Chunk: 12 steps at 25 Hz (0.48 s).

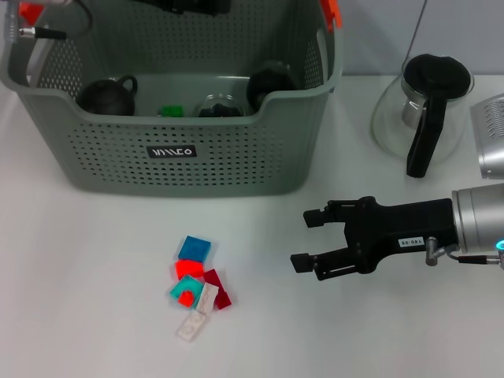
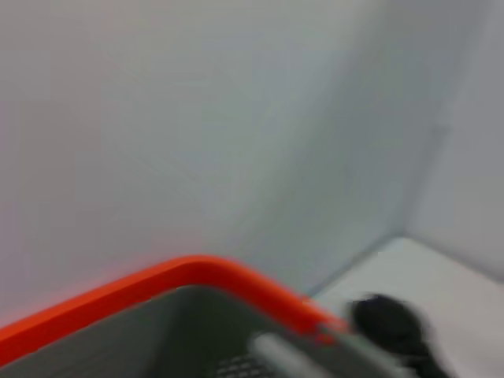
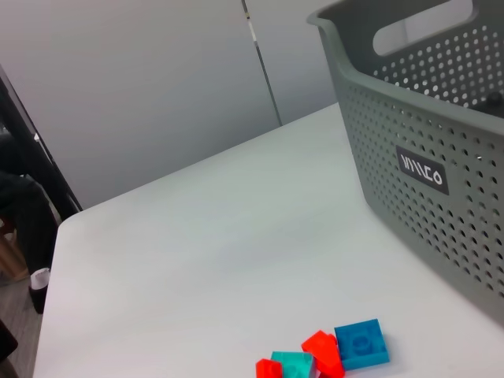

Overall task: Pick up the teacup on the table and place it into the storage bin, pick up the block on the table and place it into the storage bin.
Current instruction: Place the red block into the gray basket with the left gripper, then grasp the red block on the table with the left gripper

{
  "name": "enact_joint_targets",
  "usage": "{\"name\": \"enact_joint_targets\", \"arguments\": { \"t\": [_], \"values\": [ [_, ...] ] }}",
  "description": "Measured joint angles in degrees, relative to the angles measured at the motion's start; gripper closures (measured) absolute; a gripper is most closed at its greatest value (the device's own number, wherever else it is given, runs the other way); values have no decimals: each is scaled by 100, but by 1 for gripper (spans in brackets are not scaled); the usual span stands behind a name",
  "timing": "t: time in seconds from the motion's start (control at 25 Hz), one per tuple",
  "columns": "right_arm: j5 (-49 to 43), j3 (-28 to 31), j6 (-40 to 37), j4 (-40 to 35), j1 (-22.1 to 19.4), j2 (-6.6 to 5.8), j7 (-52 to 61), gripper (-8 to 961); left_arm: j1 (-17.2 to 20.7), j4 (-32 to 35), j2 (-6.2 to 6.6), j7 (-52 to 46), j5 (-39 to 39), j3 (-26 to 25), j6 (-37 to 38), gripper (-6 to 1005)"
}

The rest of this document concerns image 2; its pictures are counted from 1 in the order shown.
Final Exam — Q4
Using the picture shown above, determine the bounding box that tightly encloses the grey-green perforated storage basket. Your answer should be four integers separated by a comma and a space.
0, 285, 410, 378

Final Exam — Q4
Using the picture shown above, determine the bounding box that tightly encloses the orange basket handle grip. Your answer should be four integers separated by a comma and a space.
0, 254, 350, 355

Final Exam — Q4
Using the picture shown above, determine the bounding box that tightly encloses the glass pitcher black lid handle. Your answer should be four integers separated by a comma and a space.
346, 293, 438, 378

